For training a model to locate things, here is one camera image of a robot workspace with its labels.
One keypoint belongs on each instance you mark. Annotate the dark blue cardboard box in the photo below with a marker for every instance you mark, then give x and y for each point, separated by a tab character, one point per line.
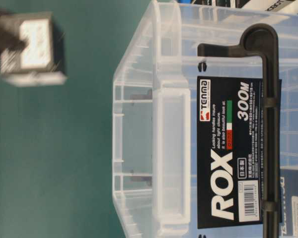
42	61

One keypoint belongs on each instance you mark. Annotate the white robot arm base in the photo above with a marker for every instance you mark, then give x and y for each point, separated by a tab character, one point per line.
282	6

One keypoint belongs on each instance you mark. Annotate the clear plastic storage case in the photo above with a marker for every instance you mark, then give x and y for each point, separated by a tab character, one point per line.
154	138

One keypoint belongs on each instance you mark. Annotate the dark blue box lower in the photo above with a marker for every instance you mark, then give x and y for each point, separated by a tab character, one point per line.
289	201

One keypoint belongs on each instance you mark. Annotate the black ROX product label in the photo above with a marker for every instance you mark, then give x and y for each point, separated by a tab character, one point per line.
230	143

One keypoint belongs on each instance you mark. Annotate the black locking case handle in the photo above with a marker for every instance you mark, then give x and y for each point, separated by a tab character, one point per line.
262	40

